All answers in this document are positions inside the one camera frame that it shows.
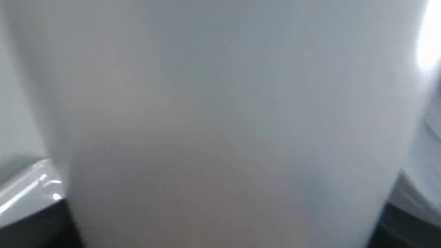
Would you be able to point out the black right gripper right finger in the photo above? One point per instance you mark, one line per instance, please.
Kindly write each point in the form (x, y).
(397, 228)

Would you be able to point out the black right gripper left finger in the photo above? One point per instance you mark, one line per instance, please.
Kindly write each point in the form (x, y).
(52, 227)

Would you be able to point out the translucent squeeze bottle amber liquid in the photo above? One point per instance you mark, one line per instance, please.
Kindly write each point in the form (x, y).
(227, 123)

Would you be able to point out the white plastic tray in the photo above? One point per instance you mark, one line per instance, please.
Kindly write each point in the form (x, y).
(32, 186)

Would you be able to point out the grey backdrop cloth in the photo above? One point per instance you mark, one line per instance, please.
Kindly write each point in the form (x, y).
(418, 188)

